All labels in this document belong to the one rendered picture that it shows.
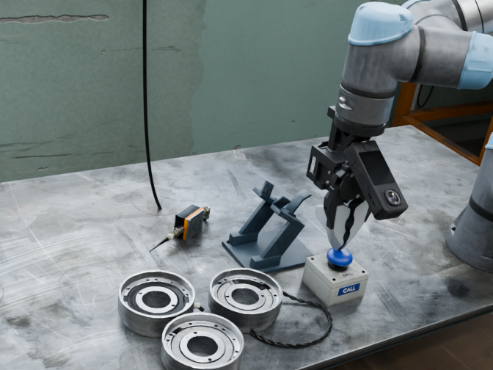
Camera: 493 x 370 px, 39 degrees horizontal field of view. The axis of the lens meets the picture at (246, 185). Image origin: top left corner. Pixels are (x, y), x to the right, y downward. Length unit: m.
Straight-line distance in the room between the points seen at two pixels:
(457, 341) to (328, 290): 0.51
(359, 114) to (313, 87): 2.14
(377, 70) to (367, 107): 0.05
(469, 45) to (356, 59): 0.15
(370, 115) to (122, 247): 0.45
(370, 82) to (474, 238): 0.42
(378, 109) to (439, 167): 0.66
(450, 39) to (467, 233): 0.42
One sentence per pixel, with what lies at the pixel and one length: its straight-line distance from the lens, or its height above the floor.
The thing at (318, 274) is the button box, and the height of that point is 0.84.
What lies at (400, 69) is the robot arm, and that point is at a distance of 0.94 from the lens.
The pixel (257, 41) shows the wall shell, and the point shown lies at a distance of 2.83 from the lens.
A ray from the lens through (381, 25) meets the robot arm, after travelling 0.91.
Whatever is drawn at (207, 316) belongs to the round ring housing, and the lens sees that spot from 0.96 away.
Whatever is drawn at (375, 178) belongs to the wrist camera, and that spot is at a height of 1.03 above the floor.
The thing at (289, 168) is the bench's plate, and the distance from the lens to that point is 1.44.
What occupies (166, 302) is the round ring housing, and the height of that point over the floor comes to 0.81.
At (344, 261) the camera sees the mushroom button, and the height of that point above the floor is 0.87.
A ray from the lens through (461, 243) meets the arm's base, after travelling 1.27.
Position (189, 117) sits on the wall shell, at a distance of 2.81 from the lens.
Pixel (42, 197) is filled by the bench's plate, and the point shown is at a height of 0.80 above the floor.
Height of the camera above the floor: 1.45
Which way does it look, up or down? 29 degrees down
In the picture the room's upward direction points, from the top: 8 degrees clockwise
